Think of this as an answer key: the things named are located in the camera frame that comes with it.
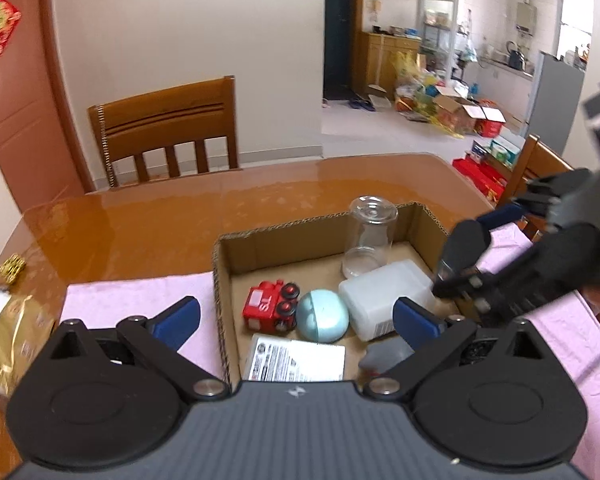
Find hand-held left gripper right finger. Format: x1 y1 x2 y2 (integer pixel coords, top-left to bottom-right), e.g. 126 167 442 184
363 297 546 402

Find grey refrigerator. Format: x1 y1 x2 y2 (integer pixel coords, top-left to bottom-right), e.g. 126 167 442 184
527 51 588 156

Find metal storage shelf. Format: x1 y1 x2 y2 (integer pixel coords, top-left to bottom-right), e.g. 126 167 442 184
422 10 453 68

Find gold tissue pack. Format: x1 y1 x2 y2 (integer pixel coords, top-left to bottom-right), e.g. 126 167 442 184
0 280 56 397

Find red toy train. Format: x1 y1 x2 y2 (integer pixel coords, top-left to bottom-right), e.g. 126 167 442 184
242 280 302 333

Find small gold packet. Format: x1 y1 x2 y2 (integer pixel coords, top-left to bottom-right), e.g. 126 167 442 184
0 255 28 288

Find stack of red gift boxes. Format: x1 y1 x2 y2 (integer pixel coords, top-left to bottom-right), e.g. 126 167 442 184
452 156 510 202

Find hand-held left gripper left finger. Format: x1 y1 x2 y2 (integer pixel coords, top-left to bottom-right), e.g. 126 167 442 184
47 296 231 404

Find white plastic container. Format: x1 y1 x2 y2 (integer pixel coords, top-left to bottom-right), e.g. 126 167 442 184
338 260 438 342

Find open cardboard floor box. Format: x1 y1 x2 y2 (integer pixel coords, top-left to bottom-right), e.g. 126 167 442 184
432 94 481 133

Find teal round case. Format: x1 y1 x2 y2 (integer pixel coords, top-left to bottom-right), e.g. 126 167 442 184
296 289 351 344

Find yellow plastic bags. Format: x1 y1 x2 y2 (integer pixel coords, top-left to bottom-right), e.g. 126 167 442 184
391 51 431 106

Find white water heater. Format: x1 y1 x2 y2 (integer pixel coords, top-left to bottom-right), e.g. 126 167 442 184
516 1 537 36

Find wooden cabinet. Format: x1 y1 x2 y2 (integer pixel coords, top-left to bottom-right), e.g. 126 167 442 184
352 30 423 98

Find wooden chair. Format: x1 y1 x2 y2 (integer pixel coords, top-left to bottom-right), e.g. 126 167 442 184
495 133 576 241
87 76 241 189

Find brown wooden door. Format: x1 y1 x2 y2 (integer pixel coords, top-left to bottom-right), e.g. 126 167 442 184
0 0 88 211

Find grey elephant toy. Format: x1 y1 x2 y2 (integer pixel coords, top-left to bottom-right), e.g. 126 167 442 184
359 337 416 377

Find pink tablecloth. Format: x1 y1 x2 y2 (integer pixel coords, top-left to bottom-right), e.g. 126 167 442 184
60 220 600 480

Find clear glass jar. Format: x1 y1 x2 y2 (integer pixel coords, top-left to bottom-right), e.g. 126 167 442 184
342 196 399 280

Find red floor box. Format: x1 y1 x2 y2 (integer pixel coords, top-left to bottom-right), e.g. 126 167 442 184
475 105 507 137

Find brown cardboard box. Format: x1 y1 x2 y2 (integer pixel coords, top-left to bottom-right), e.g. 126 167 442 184
212 201 481 386

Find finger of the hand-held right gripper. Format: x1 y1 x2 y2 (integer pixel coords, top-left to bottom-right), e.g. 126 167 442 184
432 222 600 322
477 169 599 232

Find white labelled flat box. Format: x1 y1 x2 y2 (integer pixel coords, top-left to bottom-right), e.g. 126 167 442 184
247 334 347 382

